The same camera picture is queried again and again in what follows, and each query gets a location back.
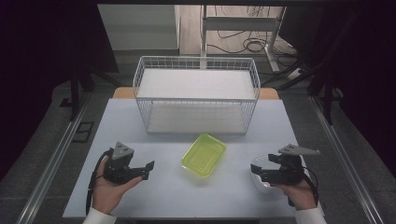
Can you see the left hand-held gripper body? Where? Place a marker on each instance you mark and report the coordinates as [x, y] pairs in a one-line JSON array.
[[120, 168]]

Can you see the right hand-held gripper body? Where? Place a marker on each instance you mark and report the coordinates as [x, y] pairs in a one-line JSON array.
[[288, 169]]

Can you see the green plastic container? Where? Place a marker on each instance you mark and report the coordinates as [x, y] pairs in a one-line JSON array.
[[204, 155]]

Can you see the person's right hand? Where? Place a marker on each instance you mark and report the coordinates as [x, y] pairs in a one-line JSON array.
[[299, 194]]

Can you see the person's left hand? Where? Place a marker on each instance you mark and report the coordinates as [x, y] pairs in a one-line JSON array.
[[109, 194]]

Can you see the wooden table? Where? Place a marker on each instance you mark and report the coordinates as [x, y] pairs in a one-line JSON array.
[[123, 92]]

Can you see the white power strip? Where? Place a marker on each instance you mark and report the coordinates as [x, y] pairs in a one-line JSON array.
[[294, 74]]

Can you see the black stand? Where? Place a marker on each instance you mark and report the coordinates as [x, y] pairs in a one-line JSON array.
[[327, 77], [74, 93]]

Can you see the dark curtain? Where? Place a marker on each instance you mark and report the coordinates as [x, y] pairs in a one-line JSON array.
[[370, 77]]

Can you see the white cabinet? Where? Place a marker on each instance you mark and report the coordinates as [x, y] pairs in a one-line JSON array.
[[140, 28]]

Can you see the black floor bracket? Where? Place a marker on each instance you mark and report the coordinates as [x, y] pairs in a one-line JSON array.
[[83, 132]]

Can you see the metal floor rail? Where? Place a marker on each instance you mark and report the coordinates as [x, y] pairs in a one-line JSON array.
[[345, 161], [53, 161]]

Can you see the white metal desk frame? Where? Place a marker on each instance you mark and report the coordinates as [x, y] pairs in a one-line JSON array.
[[239, 23]]

